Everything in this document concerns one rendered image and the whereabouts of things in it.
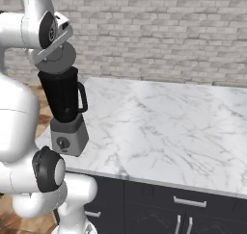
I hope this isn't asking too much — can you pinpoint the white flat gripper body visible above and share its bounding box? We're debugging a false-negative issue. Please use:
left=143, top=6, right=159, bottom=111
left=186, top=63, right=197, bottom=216
left=27, top=27, right=74, bottom=65

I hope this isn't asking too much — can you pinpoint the black jar grey base blender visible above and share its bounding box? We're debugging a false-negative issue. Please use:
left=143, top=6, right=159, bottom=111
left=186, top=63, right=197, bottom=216
left=37, top=65, right=91, bottom=158

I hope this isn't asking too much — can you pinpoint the narrow dark drawer front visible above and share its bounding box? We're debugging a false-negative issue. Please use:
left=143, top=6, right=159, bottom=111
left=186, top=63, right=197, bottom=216
left=82, top=174, right=125, bottom=234

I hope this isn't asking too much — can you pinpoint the wide dark drawer front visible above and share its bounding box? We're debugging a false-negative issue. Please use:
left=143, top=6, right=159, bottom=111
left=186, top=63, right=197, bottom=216
left=123, top=179, right=247, bottom=217

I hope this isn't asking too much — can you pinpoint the dark cupboard door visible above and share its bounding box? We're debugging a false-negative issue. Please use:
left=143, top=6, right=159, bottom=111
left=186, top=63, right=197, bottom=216
left=183, top=208, right=247, bottom=234
left=123, top=200, right=185, bottom=234

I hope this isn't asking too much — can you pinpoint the short silver drawer handle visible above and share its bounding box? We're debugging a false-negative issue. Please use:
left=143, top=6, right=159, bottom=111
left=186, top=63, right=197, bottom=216
left=84, top=210, right=102, bottom=219

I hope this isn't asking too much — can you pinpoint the long silver drawer handle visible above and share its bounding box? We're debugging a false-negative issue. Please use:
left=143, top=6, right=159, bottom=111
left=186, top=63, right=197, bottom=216
left=173, top=195, right=207, bottom=209

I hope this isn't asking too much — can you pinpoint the silver vertical door handle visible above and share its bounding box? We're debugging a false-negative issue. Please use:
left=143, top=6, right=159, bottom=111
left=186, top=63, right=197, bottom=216
left=185, top=216, right=194, bottom=234
left=175, top=214, right=182, bottom=234

